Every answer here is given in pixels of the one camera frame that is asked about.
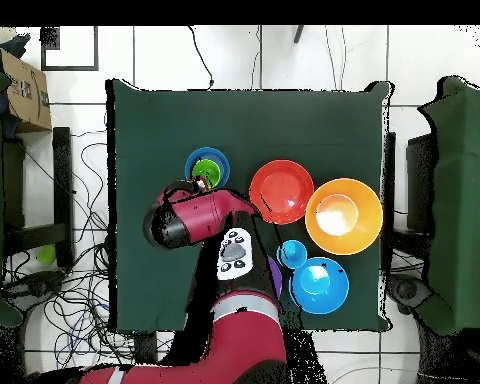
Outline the orange bowl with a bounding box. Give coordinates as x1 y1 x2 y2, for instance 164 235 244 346
248 159 316 225

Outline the small blue bowl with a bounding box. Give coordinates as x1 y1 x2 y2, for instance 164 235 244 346
184 146 231 189

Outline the blue cup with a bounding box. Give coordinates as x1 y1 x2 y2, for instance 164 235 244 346
276 239 308 270

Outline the purple bowl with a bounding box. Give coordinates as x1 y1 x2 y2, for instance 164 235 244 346
266 255 284 299

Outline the dark green tablecloth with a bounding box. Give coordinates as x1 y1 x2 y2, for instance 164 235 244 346
105 78 394 334

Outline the large blue bowl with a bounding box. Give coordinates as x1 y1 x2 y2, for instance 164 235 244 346
288 256 350 315

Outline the large yellow bowl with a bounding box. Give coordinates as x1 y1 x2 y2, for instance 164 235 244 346
304 177 384 256

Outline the black box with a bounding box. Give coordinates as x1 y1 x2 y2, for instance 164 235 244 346
405 133 439 233

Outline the dark grey caster foot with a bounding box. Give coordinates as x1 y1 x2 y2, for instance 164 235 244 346
3 271 65 311
387 273 431 315

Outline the light green plastic cup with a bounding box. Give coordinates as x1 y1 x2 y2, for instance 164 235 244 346
35 244 57 266

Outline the cardboard box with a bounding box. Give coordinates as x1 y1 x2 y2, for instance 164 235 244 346
0 47 52 134

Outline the black cable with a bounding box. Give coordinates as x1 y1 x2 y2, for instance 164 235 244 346
186 25 216 90

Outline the black metal frame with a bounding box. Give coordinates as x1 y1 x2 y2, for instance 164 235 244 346
2 126 74 257

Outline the grey square frame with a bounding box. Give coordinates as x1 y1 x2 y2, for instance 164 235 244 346
40 25 100 72

